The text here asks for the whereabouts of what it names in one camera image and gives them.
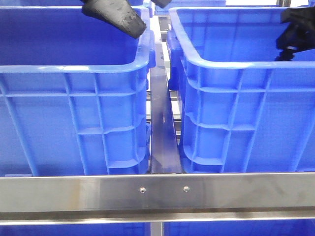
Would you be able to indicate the blue crate lower left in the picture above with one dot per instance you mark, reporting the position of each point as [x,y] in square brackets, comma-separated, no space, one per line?
[119,229]

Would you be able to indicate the blue crate behind right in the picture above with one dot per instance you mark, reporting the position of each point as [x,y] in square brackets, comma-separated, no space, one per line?
[189,3]

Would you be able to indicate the large blue crate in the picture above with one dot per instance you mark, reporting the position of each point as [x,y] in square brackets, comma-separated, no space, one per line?
[72,94]
[242,111]

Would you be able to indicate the large blue crate right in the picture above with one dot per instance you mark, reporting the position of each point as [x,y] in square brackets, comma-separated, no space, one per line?
[242,111]

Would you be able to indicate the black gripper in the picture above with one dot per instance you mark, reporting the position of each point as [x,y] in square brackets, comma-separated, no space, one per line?
[300,33]

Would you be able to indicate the red mushroom button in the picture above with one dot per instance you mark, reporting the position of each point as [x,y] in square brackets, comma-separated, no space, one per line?
[285,55]

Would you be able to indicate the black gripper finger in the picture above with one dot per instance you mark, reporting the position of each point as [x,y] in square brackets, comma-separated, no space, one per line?
[161,3]
[118,13]

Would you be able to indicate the stainless steel front rail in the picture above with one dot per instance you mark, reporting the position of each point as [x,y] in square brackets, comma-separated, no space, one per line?
[156,198]

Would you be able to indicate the steel centre divider bar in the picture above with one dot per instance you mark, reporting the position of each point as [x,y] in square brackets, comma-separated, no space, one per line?
[165,157]

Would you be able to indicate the large blue crate left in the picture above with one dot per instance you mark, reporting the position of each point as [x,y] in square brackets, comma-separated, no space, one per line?
[72,94]

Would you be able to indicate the blue crate lower right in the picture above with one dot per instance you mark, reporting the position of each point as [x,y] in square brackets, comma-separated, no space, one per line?
[303,227]

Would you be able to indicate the blue crate behind left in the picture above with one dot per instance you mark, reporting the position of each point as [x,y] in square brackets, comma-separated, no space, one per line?
[144,3]

